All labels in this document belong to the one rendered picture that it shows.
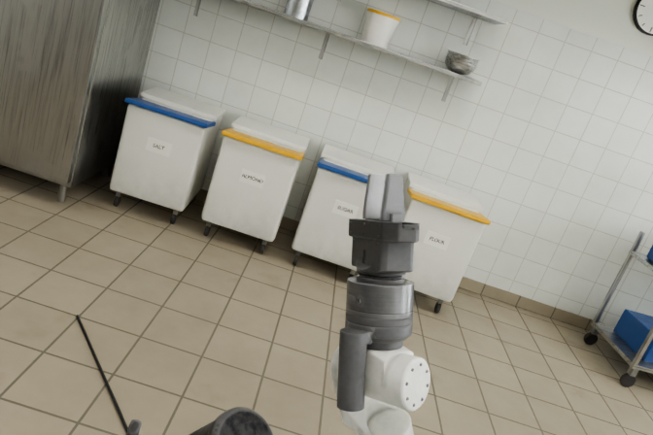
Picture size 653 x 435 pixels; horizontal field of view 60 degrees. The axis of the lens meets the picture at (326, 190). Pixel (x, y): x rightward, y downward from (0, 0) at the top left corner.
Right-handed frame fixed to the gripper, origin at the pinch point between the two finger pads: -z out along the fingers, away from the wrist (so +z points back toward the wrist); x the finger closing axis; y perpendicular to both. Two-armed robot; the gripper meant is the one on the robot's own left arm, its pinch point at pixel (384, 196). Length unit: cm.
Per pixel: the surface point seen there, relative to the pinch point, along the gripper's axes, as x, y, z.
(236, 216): -302, -64, 14
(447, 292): -247, -198, 60
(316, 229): -279, -113, 21
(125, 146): -323, 6, -28
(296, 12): -287, -95, -124
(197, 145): -302, -36, -31
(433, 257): -247, -185, 37
